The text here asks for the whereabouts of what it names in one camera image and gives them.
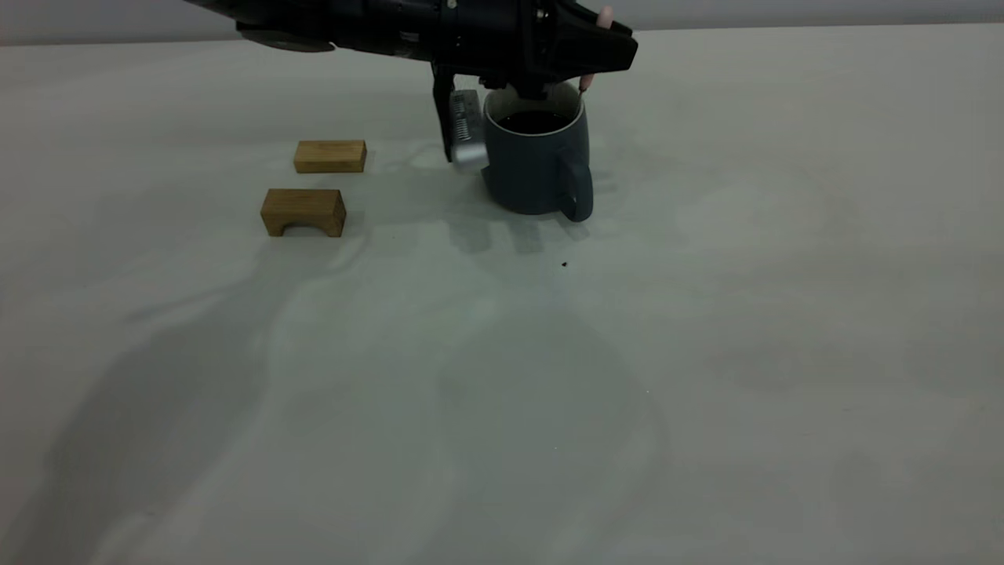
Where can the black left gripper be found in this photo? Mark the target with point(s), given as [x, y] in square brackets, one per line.
[494, 39]

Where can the grey ceramic coffee cup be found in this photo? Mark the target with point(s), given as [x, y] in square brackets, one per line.
[525, 176]

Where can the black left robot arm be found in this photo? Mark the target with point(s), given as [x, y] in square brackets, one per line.
[345, 23]

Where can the dark coffee liquid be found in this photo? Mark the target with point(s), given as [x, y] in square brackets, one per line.
[533, 122]

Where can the flat wooden block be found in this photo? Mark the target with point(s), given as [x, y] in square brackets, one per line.
[333, 157]

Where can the arched wooden block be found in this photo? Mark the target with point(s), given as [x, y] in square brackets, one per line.
[302, 208]

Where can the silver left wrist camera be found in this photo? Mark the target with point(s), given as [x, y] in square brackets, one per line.
[469, 133]

